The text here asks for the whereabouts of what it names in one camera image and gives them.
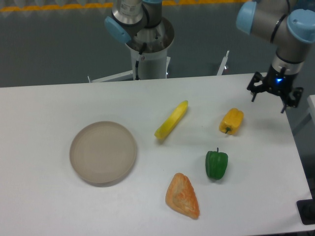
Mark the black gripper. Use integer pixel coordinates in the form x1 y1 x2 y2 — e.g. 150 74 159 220
247 62 304 114

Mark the yellow bell pepper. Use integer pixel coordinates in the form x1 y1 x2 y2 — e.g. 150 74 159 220
219 108 244 135

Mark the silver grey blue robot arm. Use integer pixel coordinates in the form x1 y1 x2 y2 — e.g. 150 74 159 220
104 0 315 108

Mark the green bell pepper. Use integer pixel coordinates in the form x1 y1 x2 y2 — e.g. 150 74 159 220
205 148 228 180

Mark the yellow banana slice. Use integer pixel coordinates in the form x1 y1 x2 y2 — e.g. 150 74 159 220
154 100 189 140

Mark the black device at table edge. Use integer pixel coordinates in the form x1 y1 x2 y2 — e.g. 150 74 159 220
296 199 315 225

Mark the orange pastry turnover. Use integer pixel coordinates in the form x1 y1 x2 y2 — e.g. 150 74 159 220
165 173 200 219

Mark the beige round plate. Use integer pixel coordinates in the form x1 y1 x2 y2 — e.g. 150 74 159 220
69 121 137 186

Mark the white metal frame bracket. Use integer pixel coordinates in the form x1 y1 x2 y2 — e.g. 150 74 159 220
217 50 229 76

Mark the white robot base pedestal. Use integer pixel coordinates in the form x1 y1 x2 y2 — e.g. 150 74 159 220
122 18 175 81

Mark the black base cable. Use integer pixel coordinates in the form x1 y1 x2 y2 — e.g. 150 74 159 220
134 42 148 81

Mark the white base frame rail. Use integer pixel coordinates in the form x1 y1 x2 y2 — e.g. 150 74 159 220
87 70 133 83

